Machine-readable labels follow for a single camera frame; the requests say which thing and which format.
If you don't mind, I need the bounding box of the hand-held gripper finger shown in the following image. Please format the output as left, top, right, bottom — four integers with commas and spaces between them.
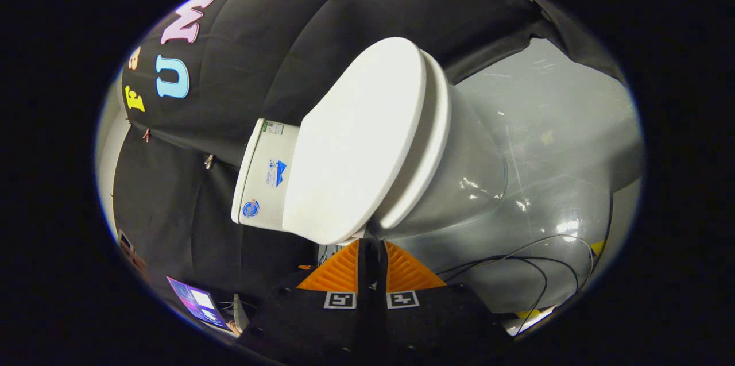
373, 238, 515, 364
238, 238, 374, 364

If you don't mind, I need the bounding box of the white toilet lid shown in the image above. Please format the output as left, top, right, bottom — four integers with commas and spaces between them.
281, 37, 427, 245

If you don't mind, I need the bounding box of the white ceramic toilet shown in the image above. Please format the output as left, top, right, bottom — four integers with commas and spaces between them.
231, 50, 509, 240

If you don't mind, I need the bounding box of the white toilet seat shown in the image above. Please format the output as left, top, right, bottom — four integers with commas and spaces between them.
367, 50, 453, 232

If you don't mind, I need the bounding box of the lit display screen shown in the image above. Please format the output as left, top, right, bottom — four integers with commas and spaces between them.
167, 276, 230, 329

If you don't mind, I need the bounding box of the black backdrop cloth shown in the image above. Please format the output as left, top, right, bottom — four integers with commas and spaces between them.
112, 0, 626, 321

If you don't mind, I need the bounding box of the thin black cable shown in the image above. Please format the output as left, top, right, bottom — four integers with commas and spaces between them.
442, 256, 579, 336
436, 234, 595, 292

